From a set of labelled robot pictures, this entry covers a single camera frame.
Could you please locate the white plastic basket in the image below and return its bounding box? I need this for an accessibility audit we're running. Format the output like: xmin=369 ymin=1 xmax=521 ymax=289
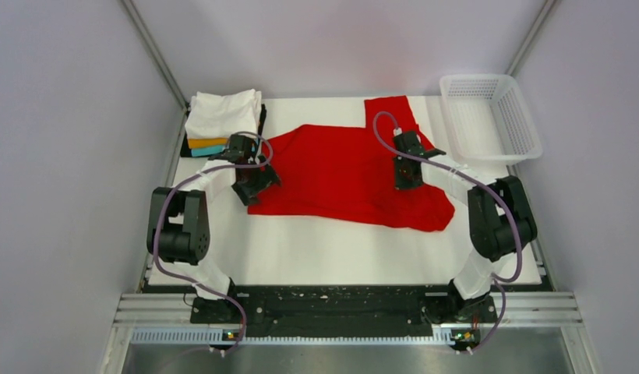
xmin=440 ymin=73 xmax=543 ymax=166

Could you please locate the corner metal post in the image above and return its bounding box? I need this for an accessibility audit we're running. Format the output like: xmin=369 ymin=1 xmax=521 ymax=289
xmin=118 ymin=0 xmax=189 ymax=112
xmin=505 ymin=0 xmax=562 ymax=76

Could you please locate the right corner metal post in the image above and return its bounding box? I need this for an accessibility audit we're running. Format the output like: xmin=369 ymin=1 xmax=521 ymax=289
xmin=505 ymin=0 xmax=562 ymax=76

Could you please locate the white folded t shirt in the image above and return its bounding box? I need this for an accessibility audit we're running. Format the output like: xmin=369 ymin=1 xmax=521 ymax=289
xmin=185 ymin=89 xmax=262 ymax=139

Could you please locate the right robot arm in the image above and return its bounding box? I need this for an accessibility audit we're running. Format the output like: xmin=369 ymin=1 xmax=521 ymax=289
xmin=394 ymin=150 xmax=537 ymax=321

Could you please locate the black folded t shirt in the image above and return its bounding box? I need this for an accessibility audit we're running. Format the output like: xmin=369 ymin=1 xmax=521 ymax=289
xmin=179 ymin=104 xmax=267 ymax=157

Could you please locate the left corner metal post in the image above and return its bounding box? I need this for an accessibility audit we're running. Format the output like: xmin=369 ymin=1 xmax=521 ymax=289
xmin=118 ymin=0 xmax=189 ymax=112

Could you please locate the teal folded t shirt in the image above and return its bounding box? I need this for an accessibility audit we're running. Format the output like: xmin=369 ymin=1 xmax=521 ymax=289
xmin=190 ymin=145 xmax=225 ymax=157

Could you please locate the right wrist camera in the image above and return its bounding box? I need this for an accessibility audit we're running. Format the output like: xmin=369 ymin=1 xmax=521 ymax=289
xmin=393 ymin=129 xmax=425 ymax=157

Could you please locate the yellow folded t shirt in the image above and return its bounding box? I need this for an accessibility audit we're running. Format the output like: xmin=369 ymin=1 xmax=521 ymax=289
xmin=187 ymin=138 xmax=228 ymax=150

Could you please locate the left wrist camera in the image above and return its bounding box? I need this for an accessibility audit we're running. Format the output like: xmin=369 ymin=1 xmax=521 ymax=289
xmin=224 ymin=133 xmax=259 ymax=160

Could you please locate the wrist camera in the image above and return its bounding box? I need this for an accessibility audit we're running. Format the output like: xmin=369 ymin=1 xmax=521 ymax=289
xmin=393 ymin=129 xmax=425 ymax=157
xmin=224 ymin=133 xmax=259 ymax=160

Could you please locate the aluminium frame rail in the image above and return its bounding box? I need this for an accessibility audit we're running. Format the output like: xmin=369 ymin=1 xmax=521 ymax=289
xmin=113 ymin=292 xmax=583 ymax=347

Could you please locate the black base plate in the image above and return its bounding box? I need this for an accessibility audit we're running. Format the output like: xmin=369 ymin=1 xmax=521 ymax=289
xmin=190 ymin=285 xmax=497 ymax=338

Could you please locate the red t shirt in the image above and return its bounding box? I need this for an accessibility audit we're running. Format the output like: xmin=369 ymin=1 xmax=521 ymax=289
xmin=248 ymin=96 xmax=455 ymax=232

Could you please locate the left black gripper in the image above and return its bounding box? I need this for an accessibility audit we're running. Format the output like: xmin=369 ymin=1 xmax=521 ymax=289
xmin=232 ymin=153 xmax=281 ymax=205

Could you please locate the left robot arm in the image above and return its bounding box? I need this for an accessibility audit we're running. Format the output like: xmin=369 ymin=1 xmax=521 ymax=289
xmin=146 ymin=154 xmax=281 ymax=322

